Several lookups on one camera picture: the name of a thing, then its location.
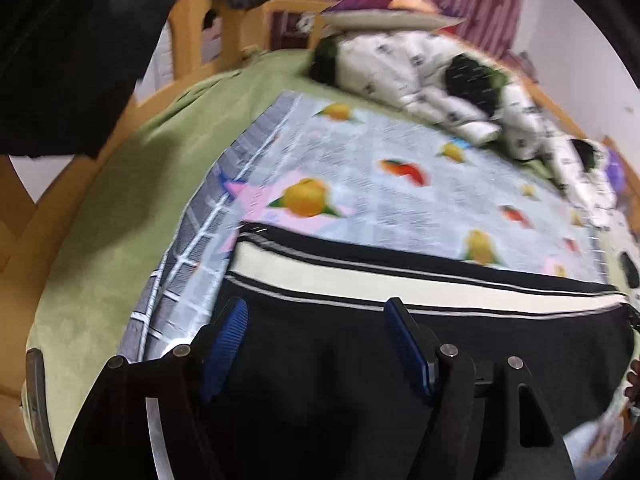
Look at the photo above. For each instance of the beige and purple pillow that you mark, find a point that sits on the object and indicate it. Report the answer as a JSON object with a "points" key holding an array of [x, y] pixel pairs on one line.
{"points": [[380, 17]]}

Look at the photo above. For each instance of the fruit print checked sheet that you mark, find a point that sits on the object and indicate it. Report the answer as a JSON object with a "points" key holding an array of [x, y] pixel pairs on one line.
{"points": [[380, 200]]}

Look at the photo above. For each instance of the black pants striped cream waistband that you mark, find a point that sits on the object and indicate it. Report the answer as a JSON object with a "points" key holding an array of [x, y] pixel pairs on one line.
{"points": [[320, 350]]}

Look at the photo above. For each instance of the green bedsheet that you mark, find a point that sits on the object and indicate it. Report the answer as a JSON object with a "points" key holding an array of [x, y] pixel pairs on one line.
{"points": [[150, 160]]}

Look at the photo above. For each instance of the wooden bed frame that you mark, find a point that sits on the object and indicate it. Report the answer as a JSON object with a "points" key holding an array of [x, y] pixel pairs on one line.
{"points": [[235, 35]]}

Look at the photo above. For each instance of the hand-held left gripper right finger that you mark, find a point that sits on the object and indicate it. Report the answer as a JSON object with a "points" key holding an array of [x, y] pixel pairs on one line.
{"points": [[410, 350]]}

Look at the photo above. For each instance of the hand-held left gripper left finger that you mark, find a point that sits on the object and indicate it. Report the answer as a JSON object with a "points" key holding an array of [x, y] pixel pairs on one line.
{"points": [[227, 347]]}

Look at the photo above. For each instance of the purple plush toy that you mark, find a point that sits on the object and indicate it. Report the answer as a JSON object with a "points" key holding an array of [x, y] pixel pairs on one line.
{"points": [[616, 170]]}

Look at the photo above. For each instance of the black cloth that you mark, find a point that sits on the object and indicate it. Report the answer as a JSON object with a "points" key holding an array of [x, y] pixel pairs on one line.
{"points": [[75, 60]]}

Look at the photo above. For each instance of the person's right hand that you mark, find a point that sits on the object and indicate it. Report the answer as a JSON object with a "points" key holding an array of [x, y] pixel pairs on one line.
{"points": [[634, 380]]}

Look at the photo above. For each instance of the white quilt black flower print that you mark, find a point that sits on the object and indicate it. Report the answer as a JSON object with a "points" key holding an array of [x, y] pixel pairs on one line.
{"points": [[390, 67]]}

